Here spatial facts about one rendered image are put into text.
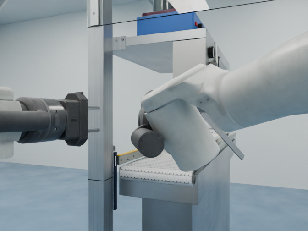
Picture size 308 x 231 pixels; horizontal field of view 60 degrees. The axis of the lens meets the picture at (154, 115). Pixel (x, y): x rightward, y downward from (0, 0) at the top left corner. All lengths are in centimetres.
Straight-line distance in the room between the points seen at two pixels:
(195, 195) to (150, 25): 58
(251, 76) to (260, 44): 392
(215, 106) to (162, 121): 9
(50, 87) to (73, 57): 77
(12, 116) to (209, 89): 31
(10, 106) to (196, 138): 31
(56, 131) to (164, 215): 63
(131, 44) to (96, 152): 38
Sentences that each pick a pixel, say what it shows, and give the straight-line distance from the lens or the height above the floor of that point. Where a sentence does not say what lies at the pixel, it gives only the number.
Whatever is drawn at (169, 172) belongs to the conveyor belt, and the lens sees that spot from 88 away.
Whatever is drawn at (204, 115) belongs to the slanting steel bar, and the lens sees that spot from 101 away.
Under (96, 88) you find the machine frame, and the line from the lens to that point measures 89.
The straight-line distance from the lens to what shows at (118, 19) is 89.
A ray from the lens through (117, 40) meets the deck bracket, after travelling 95.
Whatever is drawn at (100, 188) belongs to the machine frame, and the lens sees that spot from 92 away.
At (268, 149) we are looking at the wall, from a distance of 411.
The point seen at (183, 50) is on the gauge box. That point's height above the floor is 121.
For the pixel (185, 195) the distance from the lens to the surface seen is 91.
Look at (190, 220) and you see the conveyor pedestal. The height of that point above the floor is 64.
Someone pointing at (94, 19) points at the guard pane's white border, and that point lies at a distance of 94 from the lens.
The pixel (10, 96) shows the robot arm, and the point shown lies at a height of 105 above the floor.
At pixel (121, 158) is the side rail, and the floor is 86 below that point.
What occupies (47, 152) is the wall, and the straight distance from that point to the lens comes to 566.
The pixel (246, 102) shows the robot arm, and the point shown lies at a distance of 28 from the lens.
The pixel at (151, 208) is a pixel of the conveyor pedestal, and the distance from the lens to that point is 108.
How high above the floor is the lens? 102
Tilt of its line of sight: level
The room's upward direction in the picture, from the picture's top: straight up
